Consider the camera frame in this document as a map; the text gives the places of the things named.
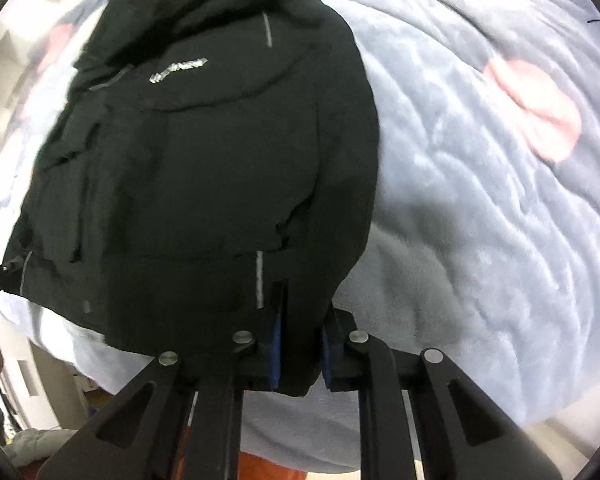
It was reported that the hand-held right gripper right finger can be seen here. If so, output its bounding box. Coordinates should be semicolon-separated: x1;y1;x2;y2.
322;307;563;480

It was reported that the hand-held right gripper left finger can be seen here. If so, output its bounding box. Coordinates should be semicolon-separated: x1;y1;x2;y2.
37;280;288;480

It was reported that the black hooded jacket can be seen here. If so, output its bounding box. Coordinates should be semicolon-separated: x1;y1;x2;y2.
2;0;381;398

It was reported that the person's orange clothing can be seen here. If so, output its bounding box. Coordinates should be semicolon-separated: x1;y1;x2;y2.
177;440;311;480

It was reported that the white cabinet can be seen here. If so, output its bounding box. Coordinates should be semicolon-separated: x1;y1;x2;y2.
5;345;101;431

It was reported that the white crumpled cloth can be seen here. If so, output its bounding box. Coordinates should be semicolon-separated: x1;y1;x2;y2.
7;427;86;466

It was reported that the grey floral blanket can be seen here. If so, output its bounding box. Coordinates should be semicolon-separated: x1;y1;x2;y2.
0;0;600;476

